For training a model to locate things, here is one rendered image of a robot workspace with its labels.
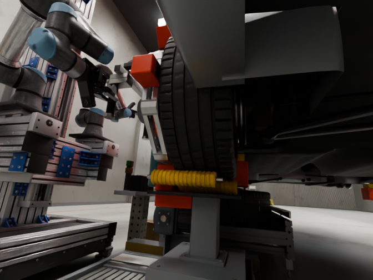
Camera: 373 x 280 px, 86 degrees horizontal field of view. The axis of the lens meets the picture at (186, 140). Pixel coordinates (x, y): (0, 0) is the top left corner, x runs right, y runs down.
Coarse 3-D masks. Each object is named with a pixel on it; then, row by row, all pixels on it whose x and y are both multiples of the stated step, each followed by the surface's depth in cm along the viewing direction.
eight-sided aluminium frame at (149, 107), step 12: (144, 96) 71; (156, 96) 70; (144, 108) 70; (156, 108) 69; (144, 120) 73; (156, 120) 71; (156, 132) 79; (156, 144) 78; (156, 156) 80; (168, 156) 79
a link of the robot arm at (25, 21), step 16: (32, 0) 81; (48, 0) 83; (64, 0) 87; (16, 16) 85; (32, 16) 85; (16, 32) 87; (0, 48) 89; (16, 48) 90; (0, 64) 91; (16, 64) 95; (0, 80) 95; (16, 80) 98
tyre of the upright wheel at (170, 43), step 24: (168, 48) 68; (168, 72) 64; (168, 96) 63; (192, 96) 61; (216, 96) 59; (168, 120) 65; (192, 120) 62; (216, 120) 60; (168, 144) 68; (192, 144) 66; (216, 144) 64; (192, 168) 74; (216, 168) 71
